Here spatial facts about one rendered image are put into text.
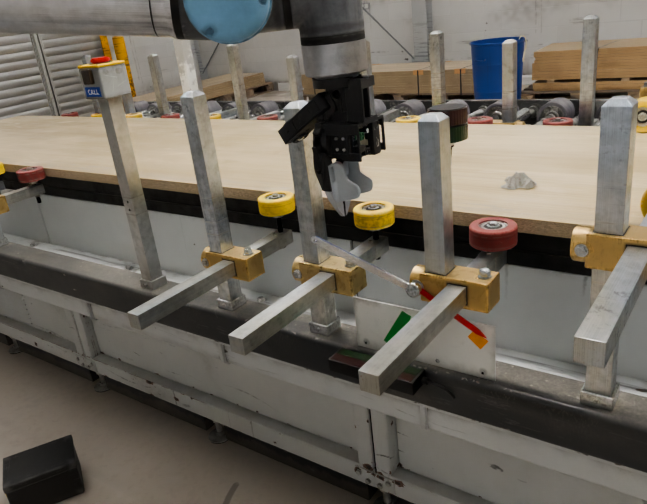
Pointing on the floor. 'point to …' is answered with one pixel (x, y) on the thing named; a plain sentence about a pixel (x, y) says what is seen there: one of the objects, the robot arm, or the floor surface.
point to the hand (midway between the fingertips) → (339, 207)
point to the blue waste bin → (486, 66)
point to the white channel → (185, 65)
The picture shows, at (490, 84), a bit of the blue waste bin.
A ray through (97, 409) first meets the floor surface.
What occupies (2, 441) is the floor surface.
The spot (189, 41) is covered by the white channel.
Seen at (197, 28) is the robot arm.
